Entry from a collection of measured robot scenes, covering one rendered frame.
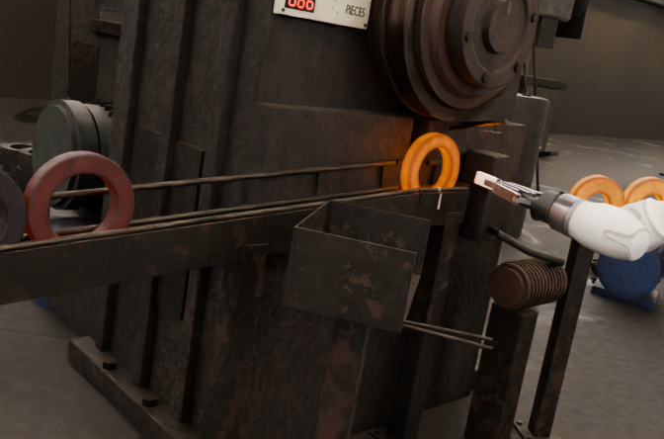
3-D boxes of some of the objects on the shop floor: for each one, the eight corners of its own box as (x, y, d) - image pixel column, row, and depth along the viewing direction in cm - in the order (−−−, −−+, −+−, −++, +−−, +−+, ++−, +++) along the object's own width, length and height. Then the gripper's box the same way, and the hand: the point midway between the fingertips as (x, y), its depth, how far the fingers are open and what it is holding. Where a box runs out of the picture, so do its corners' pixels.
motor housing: (452, 436, 210) (490, 255, 199) (497, 418, 225) (535, 249, 214) (489, 460, 201) (532, 271, 190) (534, 440, 216) (575, 264, 205)
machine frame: (61, 356, 219) (125, -302, 185) (331, 309, 293) (412, -166, 258) (195, 489, 167) (317, -388, 133) (480, 392, 241) (607, -189, 207)
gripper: (538, 226, 169) (456, 191, 185) (567, 223, 178) (487, 190, 194) (546, 195, 167) (464, 162, 183) (576, 194, 176) (496, 162, 192)
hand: (487, 181), depth 186 cm, fingers closed
